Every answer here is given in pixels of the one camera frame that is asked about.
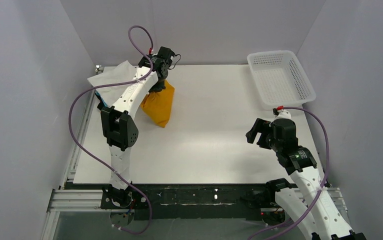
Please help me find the yellow t shirt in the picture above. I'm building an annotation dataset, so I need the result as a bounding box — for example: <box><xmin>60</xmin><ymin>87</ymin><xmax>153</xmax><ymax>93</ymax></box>
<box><xmin>140</xmin><ymin>79</ymin><xmax>175</xmax><ymax>128</ymax></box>

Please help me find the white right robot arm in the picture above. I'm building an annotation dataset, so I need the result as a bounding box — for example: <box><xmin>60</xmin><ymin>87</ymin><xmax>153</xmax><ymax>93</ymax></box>
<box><xmin>246</xmin><ymin>118</ymin><xmax>366</xmax><ymax>240</ymax></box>

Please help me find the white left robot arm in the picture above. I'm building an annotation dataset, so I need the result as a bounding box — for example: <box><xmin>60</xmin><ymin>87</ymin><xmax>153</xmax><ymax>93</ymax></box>
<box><xmin>99</xmin><ymin>46</ymin><xmax>177</xmax><ymax>208</ymax></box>

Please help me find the white folded t shirt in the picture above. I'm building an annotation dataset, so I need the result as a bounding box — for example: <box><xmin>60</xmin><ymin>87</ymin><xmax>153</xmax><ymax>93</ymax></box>
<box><xmin>87</xmin><ymin>61</ymin><xmax>137</xmax><ymax>107</ymax></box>

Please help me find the white plastic basket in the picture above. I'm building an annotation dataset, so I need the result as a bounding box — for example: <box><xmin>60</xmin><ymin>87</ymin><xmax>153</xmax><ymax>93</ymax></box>
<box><xmin>247</xmin><ymin>50</ymin><xmax>316</xmax><ymax>110</ymax></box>

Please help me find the cyan folded t shirt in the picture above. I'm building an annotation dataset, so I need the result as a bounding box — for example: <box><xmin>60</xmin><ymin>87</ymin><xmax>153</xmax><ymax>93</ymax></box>
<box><xmin>94</xmin><ymin>92</ymin><xmax>102</xmax><ymax>102</ymax></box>

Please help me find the black folded t shirt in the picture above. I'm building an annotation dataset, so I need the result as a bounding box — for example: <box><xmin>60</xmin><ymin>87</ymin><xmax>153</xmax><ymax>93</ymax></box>
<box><xmin>97</xmin><ymin>98</ymin><xmax>107</xmax><ymax>111</ymax></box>

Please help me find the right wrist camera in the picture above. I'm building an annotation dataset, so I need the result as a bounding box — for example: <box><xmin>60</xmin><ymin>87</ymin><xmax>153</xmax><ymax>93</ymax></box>
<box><xmin>273</xmin><ymin>105</ymin><xmax>292</xmax><ymax>120</ymax></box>

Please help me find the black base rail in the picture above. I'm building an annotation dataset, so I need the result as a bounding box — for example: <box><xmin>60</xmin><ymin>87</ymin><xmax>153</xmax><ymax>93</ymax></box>
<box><xmin>65</xmin><ymin>183</ymin><xmax>286</xmax><ymax>224</ymax></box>

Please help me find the aluminium table frame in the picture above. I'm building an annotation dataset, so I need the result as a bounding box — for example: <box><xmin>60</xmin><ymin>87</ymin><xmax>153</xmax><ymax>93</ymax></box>
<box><xmin>40</xmin><ymin>90</ymin><xmax>97</xmax><ymax>240</ymax></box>

